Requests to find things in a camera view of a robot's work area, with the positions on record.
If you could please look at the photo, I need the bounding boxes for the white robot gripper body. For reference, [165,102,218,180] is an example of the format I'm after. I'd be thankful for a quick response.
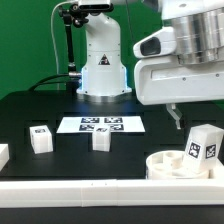
[134,56,224,105]

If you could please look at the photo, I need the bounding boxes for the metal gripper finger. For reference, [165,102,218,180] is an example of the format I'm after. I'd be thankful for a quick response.
[166,103,182,129]

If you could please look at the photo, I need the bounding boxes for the white round stool seat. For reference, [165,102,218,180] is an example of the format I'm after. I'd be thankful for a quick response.
[146,150,209,180]

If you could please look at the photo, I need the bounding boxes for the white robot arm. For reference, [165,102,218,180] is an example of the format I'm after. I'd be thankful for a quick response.
[77,0,224,120]

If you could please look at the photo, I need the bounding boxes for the white marker paper sheet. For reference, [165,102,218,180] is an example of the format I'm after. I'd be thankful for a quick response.
[57,116,145,134]

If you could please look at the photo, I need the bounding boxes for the white U-shaped fence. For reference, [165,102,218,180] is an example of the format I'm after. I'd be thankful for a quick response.
[0,162,224,208]

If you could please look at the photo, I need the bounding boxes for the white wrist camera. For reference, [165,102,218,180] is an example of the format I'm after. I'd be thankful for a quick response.
[133,27,177,59]

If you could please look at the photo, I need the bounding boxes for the white overhead camera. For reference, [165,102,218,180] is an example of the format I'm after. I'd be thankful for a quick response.
[78,0,113,12]

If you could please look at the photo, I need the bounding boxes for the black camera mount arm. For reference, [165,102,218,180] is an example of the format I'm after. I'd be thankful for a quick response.
[58,3,91,79]

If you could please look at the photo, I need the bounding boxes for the black cables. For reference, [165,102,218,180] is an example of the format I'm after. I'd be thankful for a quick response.
[28,73,83,92]

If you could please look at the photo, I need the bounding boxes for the white cable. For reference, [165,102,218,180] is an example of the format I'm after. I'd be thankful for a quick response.
[50,0,78,91]

